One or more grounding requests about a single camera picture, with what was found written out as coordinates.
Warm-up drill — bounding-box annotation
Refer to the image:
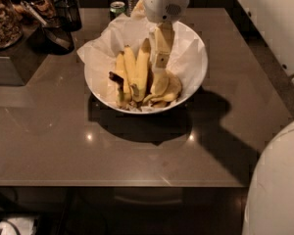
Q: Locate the tall yellow banana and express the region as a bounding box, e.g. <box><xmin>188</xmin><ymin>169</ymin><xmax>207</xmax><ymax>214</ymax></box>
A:
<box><xmin>130</xmin><ymin>38</ymin><xmax>151</xmax><ymax>102</ymax></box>

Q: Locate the curved yellow banana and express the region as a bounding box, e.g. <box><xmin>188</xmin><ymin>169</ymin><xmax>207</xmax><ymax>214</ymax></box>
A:
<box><xmin>143</xmin><ymin>70</ymin><xmax>170</xmax><ymax>105</ymax></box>
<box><xmin>151</xmin><ymin>71</ymin><xmax>182</xmax><ymax>102</ymax></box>

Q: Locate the black mesh cup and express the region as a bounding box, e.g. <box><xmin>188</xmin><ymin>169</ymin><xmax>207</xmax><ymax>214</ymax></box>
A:
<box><xmin>55</xmin><ymin>0</ymin><xmax>81</xmax><ymax>31</ymax></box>

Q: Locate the glass snack jar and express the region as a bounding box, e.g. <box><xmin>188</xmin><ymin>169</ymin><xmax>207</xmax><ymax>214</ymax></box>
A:
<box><xmin>21</xmin><ymin>0</ymin><xmax>59</xmax><ymax>27</ymax></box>

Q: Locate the black scoop tray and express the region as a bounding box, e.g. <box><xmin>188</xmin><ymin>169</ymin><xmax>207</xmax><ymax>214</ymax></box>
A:
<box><xmin>42</xmin><ymin>27</ymin><xmax>74</xmax><ymax>55</ymax></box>

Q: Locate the white paper liner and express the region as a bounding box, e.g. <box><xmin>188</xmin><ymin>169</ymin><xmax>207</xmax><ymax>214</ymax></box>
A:
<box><xmin>76</xmin><ymin>11</ymin><xmax>204</xmax><ymax>113</ymax></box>

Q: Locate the grey metal box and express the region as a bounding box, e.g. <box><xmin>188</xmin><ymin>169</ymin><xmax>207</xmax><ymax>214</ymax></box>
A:
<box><xmin>0</xmin><ymin>26</ymin><xmax>47</xmax><ymax>86</ymax></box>

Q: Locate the green soda can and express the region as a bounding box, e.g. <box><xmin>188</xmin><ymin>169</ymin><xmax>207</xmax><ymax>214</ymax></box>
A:
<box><xmin>110</xmin><ymin>1</ymin><xmax>125</xmax><ymax>21</ymax></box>

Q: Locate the white cloth under table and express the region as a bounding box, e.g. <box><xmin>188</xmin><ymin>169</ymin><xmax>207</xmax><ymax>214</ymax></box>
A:
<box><xmin>0</xmin><ymin>216</ymin><xmax>38</xmax><ymax>235</ymax></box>

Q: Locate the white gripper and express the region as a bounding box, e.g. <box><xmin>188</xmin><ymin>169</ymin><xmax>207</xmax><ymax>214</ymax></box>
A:
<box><xmin>130</xmin><ymin>0</ymin><xmax>190</xmax><ymax>72</ymax></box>

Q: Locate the right curved yellow banana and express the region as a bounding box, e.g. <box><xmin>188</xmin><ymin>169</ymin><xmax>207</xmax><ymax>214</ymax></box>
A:
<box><xmin>151</xmin><ymin>71</ymin><xmax>182</xmax><ymax>102</ymax></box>

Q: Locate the white bowl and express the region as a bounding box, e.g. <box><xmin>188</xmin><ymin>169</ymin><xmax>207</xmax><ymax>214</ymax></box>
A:
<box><xmin>83</xmin><ymin>16</ymin><xmax>209</xmax><ymax>116</ymax></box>

